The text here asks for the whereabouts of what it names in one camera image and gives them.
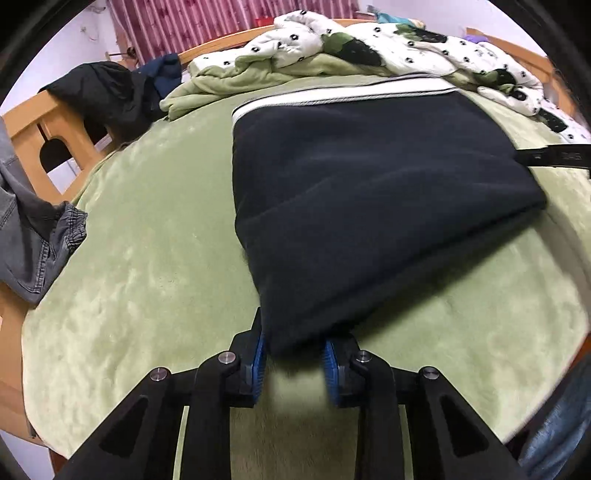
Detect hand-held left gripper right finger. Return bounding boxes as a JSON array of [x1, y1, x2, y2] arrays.
[[322, 337, 532, 480]]

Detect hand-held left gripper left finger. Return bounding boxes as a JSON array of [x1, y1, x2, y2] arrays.
[[58, 307, 269, 480]]

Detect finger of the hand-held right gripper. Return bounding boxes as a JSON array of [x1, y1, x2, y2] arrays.
[[513, 144, 591, 178]]

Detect black pants with white stripe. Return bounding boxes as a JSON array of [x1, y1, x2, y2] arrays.
[[231, 74, 549, 357]]

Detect green plush bed blanket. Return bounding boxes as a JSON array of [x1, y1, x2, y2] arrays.
[[21, 74, 591, 480]]

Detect white dotted quilt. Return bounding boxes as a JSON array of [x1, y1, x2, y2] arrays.
[[189, 11, 591, 145]]

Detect grey jeans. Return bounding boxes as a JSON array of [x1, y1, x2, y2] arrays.
[[0, 115, 88, 305]]

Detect crumpled green blanket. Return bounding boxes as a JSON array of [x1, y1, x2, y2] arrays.
[[159, 52, 384, 122]]

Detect navy garment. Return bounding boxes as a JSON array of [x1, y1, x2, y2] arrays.
[[139, 54, 183, 100]]

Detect black jacket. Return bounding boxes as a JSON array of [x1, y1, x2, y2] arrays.
[[39, 61, 160, 145]]

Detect purple patterned curtain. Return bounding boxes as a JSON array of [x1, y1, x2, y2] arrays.
[[106, 0, 361, 70]]

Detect wooden bed frame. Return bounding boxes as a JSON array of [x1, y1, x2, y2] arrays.
[[0, 18, 565, 462]]

